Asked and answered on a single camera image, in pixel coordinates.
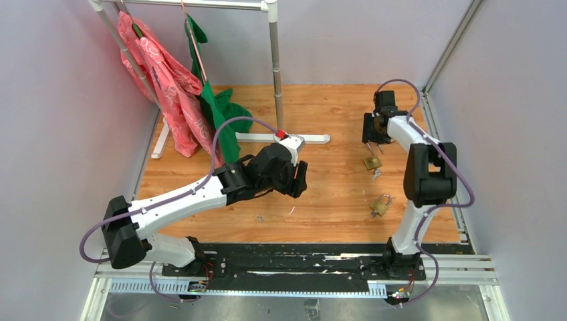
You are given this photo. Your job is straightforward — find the brass padlock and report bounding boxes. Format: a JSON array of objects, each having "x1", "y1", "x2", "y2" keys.
[
  {"x1": 369, "y1": 194, "x2": 392, "y2": 217},
  {"x1": 363, "y1": 142, "x2": 382, "y2": 181}
]

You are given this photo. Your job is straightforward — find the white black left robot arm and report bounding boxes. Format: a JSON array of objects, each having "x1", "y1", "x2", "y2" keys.
[{"x1": 101, "y1": 136, "x2": 308, "y2": 276}]

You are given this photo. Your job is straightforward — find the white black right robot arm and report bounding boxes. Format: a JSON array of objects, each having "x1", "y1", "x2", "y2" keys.
[{"x1": 362, "y1": 90, "x2": 457, "y2": 280}]

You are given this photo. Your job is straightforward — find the green garment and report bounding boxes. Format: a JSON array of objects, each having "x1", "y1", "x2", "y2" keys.
[{"x1": 184, "y1": 16, "x2": 252, "y2": 163}]

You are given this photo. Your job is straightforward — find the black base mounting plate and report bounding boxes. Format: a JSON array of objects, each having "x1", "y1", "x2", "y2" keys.
[{"x1": 157, "y1": 243, "x2": 426, "y2": 292}]

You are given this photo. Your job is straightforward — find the pink patterned garment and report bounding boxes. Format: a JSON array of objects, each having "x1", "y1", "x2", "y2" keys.
[{"x1": 118, "y1": 11, "x2": 224, "y2": 166}]

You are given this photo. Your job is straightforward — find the white metal clothes rack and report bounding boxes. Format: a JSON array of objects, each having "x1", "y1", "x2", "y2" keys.
[{"x1": 87, "y1": 0, "x2": 330, "y2": 159}]

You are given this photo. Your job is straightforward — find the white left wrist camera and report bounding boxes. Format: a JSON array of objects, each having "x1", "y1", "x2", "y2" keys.
[{"x1": 274, "y1": 133, "x2": 306, "y2": 166}]

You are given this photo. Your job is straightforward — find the slotted grey cable duct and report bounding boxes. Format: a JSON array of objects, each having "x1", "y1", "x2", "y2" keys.
[{"x1": 108, "y1": 279, "x2": 388, "y2": 299}]

